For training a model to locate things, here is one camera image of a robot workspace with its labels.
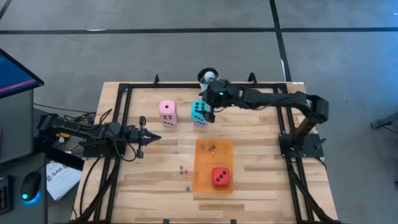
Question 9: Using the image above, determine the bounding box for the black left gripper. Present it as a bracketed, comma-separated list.
[126, 116, 162, 159]

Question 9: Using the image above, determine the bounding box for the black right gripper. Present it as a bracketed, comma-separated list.
[200, 79, 243, 124]

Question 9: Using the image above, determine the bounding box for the large teal foam die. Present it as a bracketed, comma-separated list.
[190, 100, 210, 123]

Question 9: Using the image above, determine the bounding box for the large red foam die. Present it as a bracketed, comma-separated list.
[211, 167, 231, 188]

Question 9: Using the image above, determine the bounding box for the white cylindrical cup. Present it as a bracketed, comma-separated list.
[197, 67, 220, 94]

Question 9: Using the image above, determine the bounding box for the orange translucent plastic bin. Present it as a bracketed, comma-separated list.
[192, 138, 234, 195]

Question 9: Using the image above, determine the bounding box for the black equipment box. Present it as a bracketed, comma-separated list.
[33, 113, 85, 171]

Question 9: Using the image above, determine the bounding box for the white printed paper booklet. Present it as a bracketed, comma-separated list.
[45, 161, 83, 202]

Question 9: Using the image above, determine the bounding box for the black computer mouse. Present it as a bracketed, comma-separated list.
[20, 170, 42, 205]

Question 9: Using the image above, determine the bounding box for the grey computer case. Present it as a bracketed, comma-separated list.
[0, 90, 35, 164]

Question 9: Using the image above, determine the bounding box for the computer monitor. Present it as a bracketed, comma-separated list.
[0, 48, 45, 100]

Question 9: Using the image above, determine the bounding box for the black keyboard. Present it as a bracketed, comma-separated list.
[0, 175, 15, 215]

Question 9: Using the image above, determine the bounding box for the black metal table frame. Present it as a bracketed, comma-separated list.
[70, 81, 341, 224]

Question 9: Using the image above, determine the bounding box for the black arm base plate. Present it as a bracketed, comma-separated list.
[82, 133, 127, 159]
[279, 133, 324, 158]

